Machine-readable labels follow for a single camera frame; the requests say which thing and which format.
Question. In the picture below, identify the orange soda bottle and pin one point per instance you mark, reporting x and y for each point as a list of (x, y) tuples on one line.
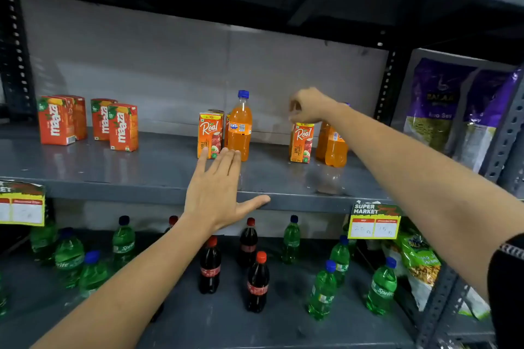
[(240, 132), (336, 150), (321, 142)]

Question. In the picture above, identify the person's right forearm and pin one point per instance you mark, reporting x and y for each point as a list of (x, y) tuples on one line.
[(417, 181)]

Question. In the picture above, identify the grey metal shelf rack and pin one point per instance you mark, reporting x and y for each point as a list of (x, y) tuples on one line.
[(155, 173)]

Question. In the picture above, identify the apple juice carton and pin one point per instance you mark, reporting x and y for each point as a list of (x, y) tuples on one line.
[(302, 144), (219, 113), (209, 136)]

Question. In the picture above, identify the person's left middle finger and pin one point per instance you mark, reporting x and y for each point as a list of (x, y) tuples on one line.
[(225, 168)]

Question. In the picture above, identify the grey perforated side rack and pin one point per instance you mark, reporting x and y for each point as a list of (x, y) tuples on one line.
[(503, 140)]

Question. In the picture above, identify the dark cola bottle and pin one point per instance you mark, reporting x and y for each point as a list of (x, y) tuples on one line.
[(210, 267), (258, 285), (248, 242), (172, 222)]

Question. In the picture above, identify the person's right fingers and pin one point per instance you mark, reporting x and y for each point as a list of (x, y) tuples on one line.
[(299, 113)]

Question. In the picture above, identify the yellow price tag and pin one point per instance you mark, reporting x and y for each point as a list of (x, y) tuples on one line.
[(20, 203), (374, 222)]

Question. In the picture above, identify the purple snack packet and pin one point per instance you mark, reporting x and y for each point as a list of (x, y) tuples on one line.
[(485, 115), (436, 103)]

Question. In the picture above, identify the black sleeve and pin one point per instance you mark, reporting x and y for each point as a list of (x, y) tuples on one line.
[(507, 295)]

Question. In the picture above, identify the person's left thumb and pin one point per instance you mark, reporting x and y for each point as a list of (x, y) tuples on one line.
[(254, 204)]

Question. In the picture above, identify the orange mango juice carton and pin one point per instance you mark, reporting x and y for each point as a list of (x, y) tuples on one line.
[(123, 128), (99, 119), (56, 121)]

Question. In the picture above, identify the person's left hand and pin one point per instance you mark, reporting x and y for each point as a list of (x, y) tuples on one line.
[(211, 197)]

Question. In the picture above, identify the group of green soda bottles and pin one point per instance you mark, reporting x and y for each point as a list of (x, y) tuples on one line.
[(69, 256)]

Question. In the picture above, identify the person's left forearm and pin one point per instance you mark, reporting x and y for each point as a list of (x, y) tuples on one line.
[(135, 291)]

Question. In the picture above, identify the person's left little finger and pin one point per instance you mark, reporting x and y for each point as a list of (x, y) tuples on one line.
[(200, 166)]

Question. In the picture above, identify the person's right hand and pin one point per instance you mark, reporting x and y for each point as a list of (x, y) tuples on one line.
[(313, 104)]

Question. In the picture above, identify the green snack packet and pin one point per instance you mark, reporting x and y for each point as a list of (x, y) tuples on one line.
[(419, 263), (475, 306)]

